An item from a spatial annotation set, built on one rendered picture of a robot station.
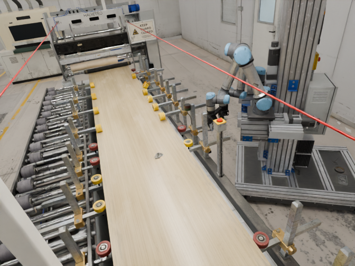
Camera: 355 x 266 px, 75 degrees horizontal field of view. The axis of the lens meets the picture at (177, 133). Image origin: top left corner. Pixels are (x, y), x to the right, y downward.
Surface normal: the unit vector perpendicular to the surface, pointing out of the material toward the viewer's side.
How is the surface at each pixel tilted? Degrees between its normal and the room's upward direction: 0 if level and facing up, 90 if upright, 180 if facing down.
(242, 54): 83
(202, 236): 0
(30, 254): 90
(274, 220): 0
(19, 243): 90
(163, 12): 90
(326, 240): 0
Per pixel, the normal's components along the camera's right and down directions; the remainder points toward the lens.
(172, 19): 0.28, 0.50
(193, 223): -0.11, -0.84
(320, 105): -0.23, 0.55
